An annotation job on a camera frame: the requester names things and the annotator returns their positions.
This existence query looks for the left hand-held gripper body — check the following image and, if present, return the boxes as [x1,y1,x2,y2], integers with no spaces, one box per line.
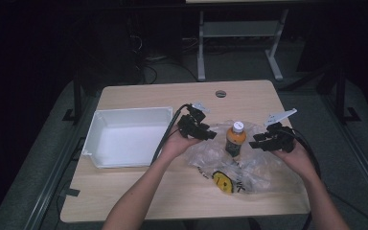
[177,102,211,140]

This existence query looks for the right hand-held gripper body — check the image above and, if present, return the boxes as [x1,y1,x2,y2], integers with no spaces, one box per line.
[263,107,298,153]

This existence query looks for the orange drink bottle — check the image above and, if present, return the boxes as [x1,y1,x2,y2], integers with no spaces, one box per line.
[224,120,248,158]

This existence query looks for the clear plastic bag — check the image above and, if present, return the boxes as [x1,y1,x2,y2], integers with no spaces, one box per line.
[183,119,305,196]

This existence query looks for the person's left hand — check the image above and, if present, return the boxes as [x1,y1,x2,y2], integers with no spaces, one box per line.
[160,126,203,163]

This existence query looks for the person's right hand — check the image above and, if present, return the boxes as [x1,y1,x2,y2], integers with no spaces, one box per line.
[270,139,318,182]

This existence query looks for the white plastic bin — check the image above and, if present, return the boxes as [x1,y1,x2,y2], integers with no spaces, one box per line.
[80,105,174,170]

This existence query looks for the black metal stand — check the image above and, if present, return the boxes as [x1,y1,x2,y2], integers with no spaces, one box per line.
[61,73,84,125]
[331,66,362,125]

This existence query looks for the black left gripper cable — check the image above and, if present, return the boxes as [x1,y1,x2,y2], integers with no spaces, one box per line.
[149,103,194,167]

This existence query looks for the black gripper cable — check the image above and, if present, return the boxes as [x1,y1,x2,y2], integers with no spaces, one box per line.
[149,103,194,167]
[286,126,368,230]

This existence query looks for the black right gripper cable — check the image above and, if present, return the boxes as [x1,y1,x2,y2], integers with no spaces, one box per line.
[286,126,368,230]

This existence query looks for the bundle of floor cables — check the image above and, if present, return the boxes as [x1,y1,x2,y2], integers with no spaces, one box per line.
[130,32,199,84]

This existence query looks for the white metal desk frame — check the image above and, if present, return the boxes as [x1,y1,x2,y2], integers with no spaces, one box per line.
[185,0,290,82]

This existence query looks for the grey metal floor rail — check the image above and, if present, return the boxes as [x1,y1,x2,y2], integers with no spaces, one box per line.
[22,95,100,230]
[319,94,368,210]

